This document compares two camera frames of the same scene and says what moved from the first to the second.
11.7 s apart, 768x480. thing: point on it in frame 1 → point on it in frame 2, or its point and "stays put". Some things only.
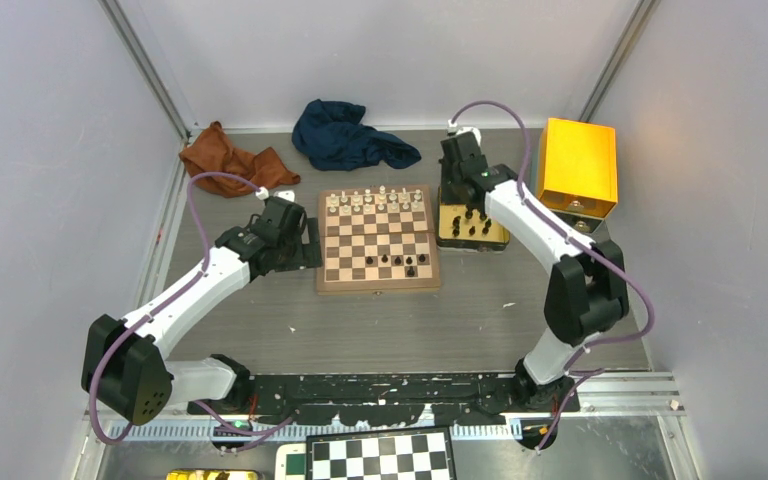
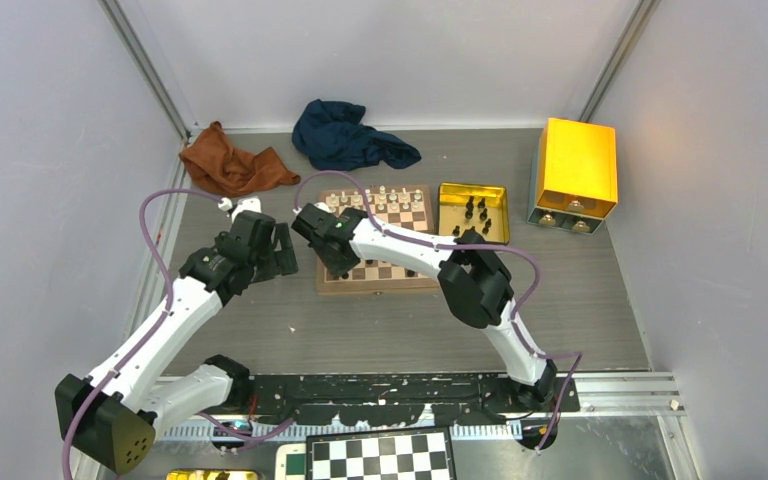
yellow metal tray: [455, 229] stays put
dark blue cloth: [334, 137] stays put
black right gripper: [446, 195] → [338, 270]
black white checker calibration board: [410, 454] stays put
